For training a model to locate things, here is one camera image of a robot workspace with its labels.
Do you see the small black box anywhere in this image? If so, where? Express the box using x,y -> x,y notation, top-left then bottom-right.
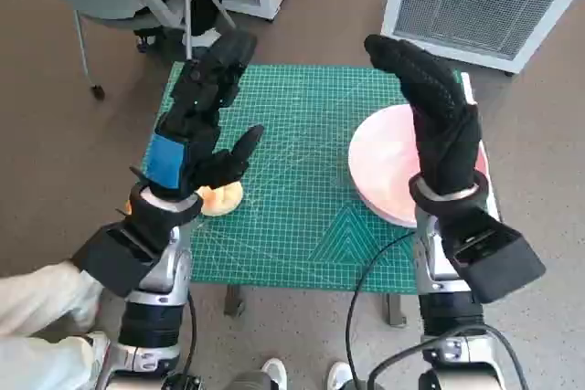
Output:
159,374 -> 203,390

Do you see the dark metal table leg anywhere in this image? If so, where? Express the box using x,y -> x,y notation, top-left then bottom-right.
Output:
223,284 -> 246,317
381,292 -> 408,328

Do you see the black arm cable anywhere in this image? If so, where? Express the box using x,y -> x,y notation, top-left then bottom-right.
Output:
181,291 -> 199,385
365,323 -> 527,390

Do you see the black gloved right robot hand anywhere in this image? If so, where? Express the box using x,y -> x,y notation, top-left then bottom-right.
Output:
364,34 -> 481,197

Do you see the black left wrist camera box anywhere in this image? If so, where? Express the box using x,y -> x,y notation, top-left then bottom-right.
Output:
70,220 -> 156,298

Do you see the person in white clothing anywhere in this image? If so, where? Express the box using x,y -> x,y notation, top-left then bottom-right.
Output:
0,260 -> 112,390

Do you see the pink bowl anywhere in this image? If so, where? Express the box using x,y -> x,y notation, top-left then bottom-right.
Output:
347,104 -> 489,229

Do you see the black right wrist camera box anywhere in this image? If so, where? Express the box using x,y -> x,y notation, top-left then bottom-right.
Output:
441,216 -> 548,304

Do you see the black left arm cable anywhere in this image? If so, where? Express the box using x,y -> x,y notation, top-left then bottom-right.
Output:
181,291 -> 199,385

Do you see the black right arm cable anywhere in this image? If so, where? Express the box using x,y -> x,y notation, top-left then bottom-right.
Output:
365,323 -> 527,390

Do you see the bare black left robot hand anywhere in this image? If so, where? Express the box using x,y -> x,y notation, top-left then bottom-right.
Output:
130,31 -> 266,202

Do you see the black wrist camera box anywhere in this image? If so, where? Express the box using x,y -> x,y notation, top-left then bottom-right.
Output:
70,220 -> 156,298
441,216 -> 548,304

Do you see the long black cable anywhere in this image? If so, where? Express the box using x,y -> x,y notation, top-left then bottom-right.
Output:
345,229 -> 418,390

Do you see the large white mesh cabinet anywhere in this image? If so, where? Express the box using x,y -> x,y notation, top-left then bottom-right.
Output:
380,0 -> 585,75

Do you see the green cutting mat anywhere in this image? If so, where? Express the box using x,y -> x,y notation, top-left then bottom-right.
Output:
145,62 -> 467,295

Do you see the white shoe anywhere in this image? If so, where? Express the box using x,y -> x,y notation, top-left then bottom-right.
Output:
327,361 -> 353,390
261,357 -> 288,390

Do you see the round bread bun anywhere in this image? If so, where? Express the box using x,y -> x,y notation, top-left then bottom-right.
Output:
199,181 -> 245,217

